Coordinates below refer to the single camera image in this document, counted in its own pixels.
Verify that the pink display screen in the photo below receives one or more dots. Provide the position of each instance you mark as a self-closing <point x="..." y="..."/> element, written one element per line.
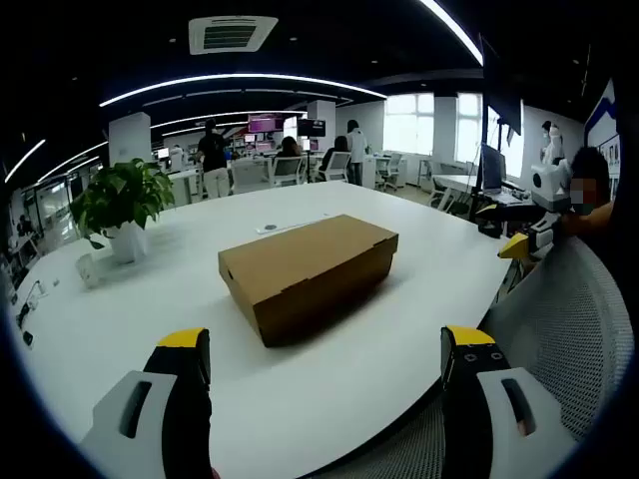
<point x="264" y="123"/>

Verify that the desk monitor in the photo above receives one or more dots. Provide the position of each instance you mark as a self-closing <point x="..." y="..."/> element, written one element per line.
<point x="493" y="167"/>

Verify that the small white cup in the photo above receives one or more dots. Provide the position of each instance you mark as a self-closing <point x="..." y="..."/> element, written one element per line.
<point x="89" y="272"/>

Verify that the white office chair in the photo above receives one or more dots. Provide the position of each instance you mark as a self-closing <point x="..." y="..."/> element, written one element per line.
<point x="394" y="167"/>
<point x="339" y="164"/>
<point x="249" y="174"/>
<point x="289" y="169"/>

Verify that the large black hanging screen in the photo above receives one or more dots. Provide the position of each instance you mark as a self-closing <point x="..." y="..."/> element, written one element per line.
<point x="501" y="95"/>

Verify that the ceiling air vent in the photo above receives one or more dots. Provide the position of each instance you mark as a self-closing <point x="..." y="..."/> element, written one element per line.
<point x="232" y="35"/>

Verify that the green potted plant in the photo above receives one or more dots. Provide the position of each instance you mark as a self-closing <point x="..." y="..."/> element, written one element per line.
<point x="125" y="194"/>

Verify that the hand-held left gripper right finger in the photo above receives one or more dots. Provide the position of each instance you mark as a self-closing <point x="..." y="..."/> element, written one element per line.
<point x="469" y="424"/>

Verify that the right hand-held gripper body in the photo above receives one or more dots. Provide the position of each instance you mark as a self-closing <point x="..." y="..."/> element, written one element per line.
<point x="551" y="192"/>

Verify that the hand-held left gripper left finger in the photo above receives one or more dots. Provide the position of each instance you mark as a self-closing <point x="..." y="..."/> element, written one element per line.
<point x="125" y="449"/>

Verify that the grey mesh office chair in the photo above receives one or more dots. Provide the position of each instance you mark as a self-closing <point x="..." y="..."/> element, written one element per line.
<point x="564" y="309"/>

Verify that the brown cardboard shoe box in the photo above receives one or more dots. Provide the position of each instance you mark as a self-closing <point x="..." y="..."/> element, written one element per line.
<point x="309" y="264"/>

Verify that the dark display screen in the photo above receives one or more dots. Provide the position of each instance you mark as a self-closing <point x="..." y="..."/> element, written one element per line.
<point x="312" y="128"/>

